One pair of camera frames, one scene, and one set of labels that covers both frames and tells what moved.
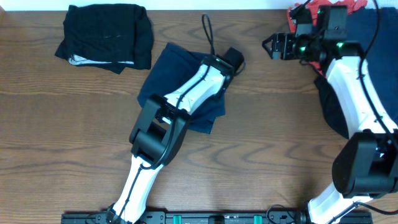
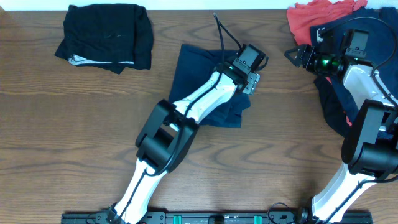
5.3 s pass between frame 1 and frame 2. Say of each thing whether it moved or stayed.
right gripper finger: moved
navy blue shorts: moved
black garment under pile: stayed
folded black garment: stayed
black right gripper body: moved
